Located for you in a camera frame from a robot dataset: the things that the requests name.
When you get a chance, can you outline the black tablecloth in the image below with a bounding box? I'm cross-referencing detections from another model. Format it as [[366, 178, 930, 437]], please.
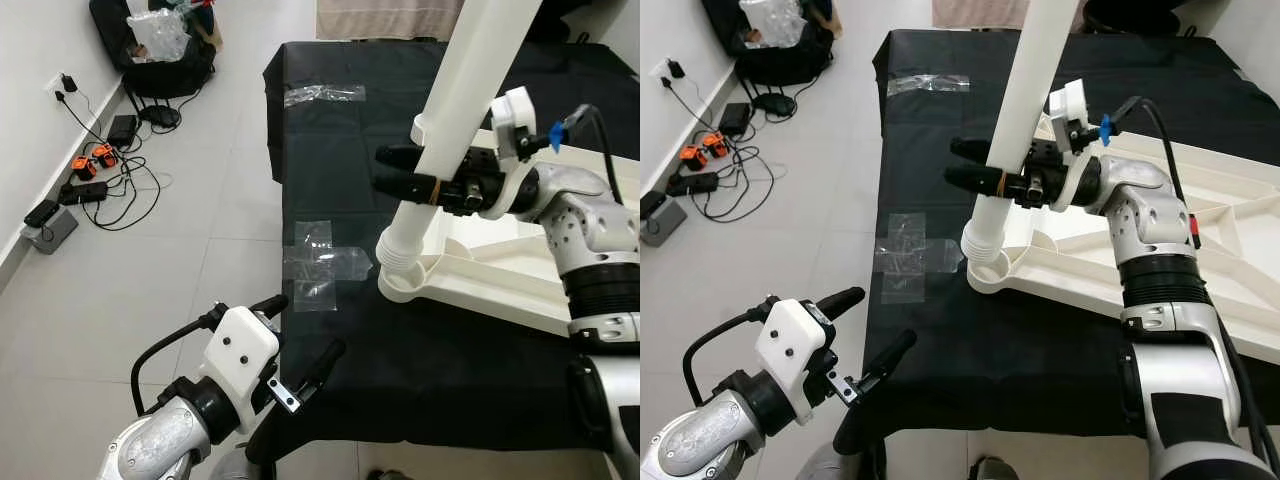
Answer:
[[835, 28, 1280, 457], [245, 40, 641, 466]]

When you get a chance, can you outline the clear plastic sheet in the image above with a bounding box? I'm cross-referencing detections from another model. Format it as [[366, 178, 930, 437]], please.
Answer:
[[282, 219, 374, 314], [874, 211, 964, 305]]

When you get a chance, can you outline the clear plastic hardware bag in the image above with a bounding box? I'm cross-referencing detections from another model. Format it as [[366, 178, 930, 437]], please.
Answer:
[[885, 73, 972, 99], [283, 84, 368, 110]]

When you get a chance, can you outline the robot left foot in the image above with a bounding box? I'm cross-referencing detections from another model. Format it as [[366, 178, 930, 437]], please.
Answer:
[[208, 445, 263, 480], [795, 440, 887, 480]]

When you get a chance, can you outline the beige cloth covered bench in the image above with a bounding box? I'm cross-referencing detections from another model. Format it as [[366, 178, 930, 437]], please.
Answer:
[[932, 0, 1041, 30], [315, 0, 467, 42]]

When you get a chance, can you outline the black power strip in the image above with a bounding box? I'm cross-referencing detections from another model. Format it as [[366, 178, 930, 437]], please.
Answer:
[[58, 180, 110, 207], [668, 172, 722, 198]]

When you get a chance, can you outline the large black bowl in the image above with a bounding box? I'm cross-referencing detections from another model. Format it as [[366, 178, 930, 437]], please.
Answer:
[[525, 0, 603, 44], [1085, 0, 1193, 37]]

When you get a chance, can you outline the grey box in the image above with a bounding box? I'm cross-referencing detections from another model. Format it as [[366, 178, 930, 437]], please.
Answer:
[[640, 195, 690, 249], [20, 205, 80, 255]]

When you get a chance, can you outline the crumpled clear plastic bag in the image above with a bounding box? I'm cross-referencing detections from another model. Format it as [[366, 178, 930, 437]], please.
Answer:
[[738, 0, 807, 50], [127, 6, 192, 64]]

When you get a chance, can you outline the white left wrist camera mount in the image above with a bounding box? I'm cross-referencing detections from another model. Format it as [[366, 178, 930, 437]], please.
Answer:
[[200, 306, 284, 434], [754, 296, 837, 427]]

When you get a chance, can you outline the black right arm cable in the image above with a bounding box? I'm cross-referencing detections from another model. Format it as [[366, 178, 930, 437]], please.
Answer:
[[1108, 94, 1203, 253], [558, 102, 628, 208]]

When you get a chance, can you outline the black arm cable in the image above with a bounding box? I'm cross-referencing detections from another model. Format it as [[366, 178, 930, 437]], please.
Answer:
[[130, 304, 230, 417], [558, 102, 628, 208], [1108, 94, 1203, 253], [683, 296, 782, 407]]

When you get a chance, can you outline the black floor cable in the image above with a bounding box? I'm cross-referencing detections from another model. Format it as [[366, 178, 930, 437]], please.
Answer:
[[58, 90, 163, 233], [665, 85, 776, 223]]

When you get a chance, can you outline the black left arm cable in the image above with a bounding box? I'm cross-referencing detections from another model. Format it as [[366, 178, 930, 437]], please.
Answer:
[[683, 296, 782, 407], [130, 304, 230, 417]]

